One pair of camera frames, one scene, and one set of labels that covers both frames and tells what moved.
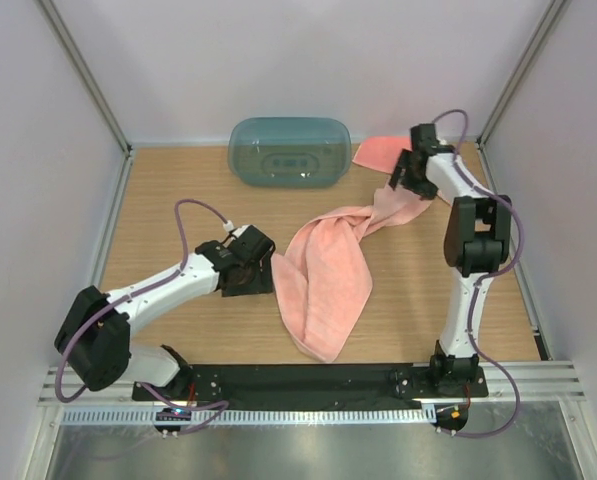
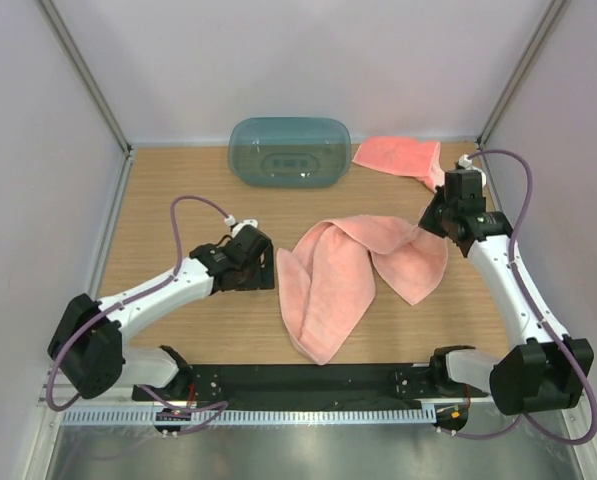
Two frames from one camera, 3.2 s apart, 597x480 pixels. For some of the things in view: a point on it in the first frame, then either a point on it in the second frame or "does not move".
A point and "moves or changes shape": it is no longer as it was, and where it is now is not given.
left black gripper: (260, 284) does not move
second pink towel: (381, 153) does not move
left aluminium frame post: (77, 62) does not move
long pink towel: (325, 269) moves or changes shape
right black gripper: (427, 190) -> (427, 221)
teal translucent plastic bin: (289, 152) does not move
